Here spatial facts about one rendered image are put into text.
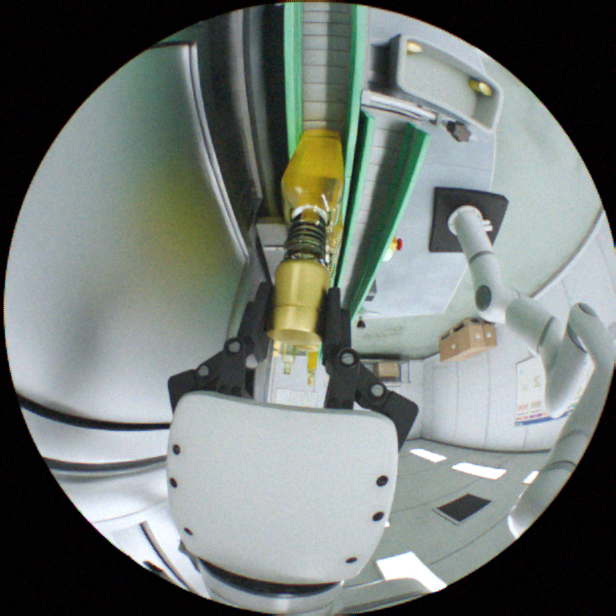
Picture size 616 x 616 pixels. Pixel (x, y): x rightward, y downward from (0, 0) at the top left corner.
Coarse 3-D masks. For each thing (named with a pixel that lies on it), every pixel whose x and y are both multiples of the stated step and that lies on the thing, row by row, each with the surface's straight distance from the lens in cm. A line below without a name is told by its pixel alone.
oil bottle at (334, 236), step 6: (342, 210) 25; (342, 216) 24; (342, 222) 23; (336, 228) 21; (342, 228) 22; (330, 234) 21; (336, 234) 21; (342, 234) 22; (330, 240) 21; (336, 240) 21; (330, 246) 21; (336, 246) 21; (330, 252) 21; (336, 252) 22; (330, 258) 22; (336, 258) 23; (330, 264) 23
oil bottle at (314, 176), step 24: (312, 144) 27; (336, 144) 28; (288, 168) 20; (312, 168) 20; (336, 168) 20; (288, 192) 17; (312, 192) 17; (336, 192) 17; (288, 216) 18; (336, 216) 18
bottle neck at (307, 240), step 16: (304, 208) 17; (320, 208) 17; (304, 224) 15; (320, 224) 16; (288, 240) 15; (304, 240) 14; (320, 240) 15; (288, 256) 14; (304, 256) 16; (320, 256) 14
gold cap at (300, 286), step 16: (288, 272) 12; (304, 272) 12; (320, 272) 12; (288, 288) 11; (304, 288) 11; (320, 288) 12; (272, 304) 12; (288, 304) 11; (304, 304) 11; (320, 304) 11; (272, 320) 11; (288, 320) 10; (304, 320) 11; (320, 320) 11; (272, 336) 12; (288, 336) 12; (304, 336) 11; (320, 336) 11
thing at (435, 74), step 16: (400, 48) 42; (432, 48) 47; (400, 64) 41; (416, 64) 50; (432, 64) 52; (448, 64) 54; (464, 64) 49; (400, 80) 40; (416, 80) 49; (432, 80) 51; (448, 80) 52; (464, 80) 55; (480, 80) 56; (416, 96) 41; (432, 96) 50; (448, 96) 52; (464, 96) 54; (480, 96) 56; (496, 96) 53; (464, 112) 54; (480, 112) 54; (496, 112) 51; (480, 128) 48
